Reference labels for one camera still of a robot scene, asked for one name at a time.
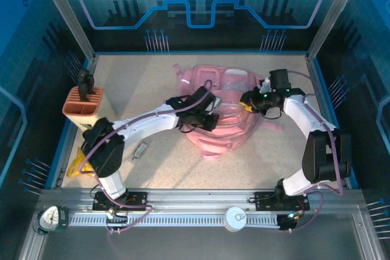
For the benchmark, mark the pink student backpack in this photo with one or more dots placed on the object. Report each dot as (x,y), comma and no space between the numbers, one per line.
(234,123)

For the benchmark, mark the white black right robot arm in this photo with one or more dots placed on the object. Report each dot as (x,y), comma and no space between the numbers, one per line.
(301,114)

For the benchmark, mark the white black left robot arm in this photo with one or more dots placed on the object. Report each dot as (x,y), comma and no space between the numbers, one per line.
(146,123)

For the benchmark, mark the yellow snack bag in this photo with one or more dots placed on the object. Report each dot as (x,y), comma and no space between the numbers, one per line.
(74,167)

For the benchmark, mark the white pull-tab can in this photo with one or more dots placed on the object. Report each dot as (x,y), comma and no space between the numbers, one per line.
(233,220)

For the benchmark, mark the orange cream knife block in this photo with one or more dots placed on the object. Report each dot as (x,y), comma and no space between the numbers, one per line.
(79,111)

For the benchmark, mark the green alarm clock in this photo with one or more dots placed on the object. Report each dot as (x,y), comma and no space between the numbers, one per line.
(50,218)

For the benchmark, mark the aluminium front rail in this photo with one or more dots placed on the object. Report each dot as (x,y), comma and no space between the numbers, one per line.
(198,199)

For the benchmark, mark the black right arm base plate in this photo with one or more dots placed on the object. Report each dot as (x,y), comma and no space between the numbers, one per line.
(263,200)

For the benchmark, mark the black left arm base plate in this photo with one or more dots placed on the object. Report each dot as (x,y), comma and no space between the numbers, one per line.
(137,200)

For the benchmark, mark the aluminium frame post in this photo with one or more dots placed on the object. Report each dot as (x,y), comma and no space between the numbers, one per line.
(66,13)
(334,13)

